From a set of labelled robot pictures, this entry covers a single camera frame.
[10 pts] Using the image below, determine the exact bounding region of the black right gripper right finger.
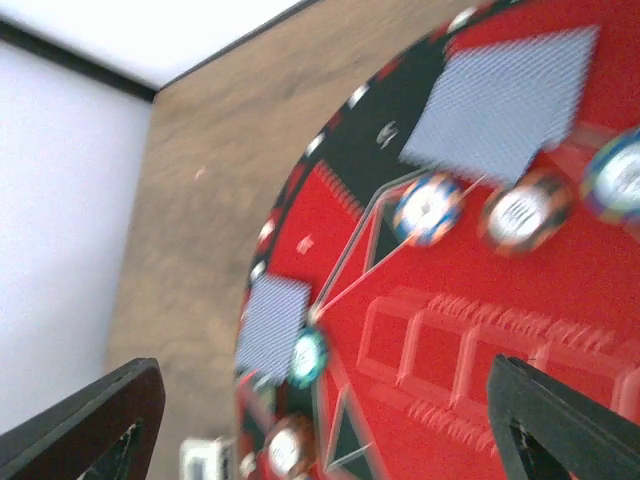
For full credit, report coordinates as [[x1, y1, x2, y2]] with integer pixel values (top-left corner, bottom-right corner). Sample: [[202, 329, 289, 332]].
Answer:
[[487, 355, 639, 479]]

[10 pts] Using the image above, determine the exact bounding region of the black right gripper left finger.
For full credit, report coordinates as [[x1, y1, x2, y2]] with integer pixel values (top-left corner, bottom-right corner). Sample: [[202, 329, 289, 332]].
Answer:
[[1, 358, 164, 479]]

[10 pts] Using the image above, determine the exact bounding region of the blue card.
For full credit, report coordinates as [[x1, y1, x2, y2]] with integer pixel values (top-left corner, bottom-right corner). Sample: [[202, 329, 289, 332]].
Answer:
[[235, 274, 311, 385], [399, 26, 599, 184]]

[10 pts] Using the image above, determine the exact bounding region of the teal 50 chip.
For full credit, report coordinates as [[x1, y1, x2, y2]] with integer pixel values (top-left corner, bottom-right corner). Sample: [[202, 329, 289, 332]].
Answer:
[[288, 327, 329, 389]]

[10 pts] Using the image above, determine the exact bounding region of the blue white chip top seat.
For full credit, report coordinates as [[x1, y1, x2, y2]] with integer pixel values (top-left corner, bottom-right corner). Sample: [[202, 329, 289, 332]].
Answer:
[[392, 172, 463, 246]]

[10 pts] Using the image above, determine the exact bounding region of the white card box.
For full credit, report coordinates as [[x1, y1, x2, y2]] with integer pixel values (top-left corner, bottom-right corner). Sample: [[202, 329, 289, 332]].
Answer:
[[179, 436, 237, 480]]

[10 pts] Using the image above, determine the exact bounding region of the triangular all in marker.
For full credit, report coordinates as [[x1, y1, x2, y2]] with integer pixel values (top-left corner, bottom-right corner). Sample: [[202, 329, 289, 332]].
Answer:
[[236, 370, 277, 435]]

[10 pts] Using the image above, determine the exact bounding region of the round red black poker mat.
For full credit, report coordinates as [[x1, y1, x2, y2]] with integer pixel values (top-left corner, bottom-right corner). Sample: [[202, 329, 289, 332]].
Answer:
[[235, 1, 639, 479]]

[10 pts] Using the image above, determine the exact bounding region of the black enclosure frame post left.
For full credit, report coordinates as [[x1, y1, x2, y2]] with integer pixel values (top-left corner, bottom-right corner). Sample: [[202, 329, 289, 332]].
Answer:
[[1, 16, 158, 103]]

